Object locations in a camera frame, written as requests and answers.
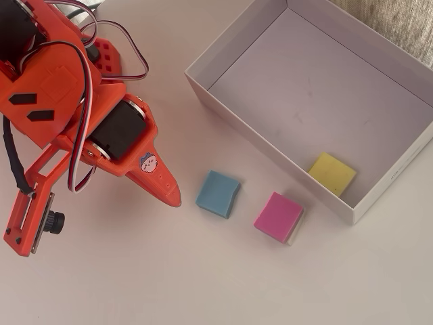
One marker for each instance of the pink cuboid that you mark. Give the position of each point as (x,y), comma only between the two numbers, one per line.
(277,216)

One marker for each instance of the wrist camera on orange mount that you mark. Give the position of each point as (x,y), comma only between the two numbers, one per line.
(30,216)

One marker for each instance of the orange gripper black servo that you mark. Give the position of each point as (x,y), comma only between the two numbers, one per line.
(119,130)

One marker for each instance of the black table clamp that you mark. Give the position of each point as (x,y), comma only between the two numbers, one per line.
(92,53)

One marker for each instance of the beige woven curtain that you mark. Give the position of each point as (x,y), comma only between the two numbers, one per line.
(406,27)

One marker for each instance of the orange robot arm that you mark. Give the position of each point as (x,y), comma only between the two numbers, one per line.
(50,88)

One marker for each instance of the blue cuboid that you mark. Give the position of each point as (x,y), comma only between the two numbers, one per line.
(216,194)

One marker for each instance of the yellow cuboid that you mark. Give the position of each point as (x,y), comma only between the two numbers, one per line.
(333,174)

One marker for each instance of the white cardboard box bin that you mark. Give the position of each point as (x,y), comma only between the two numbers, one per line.
(304,84)

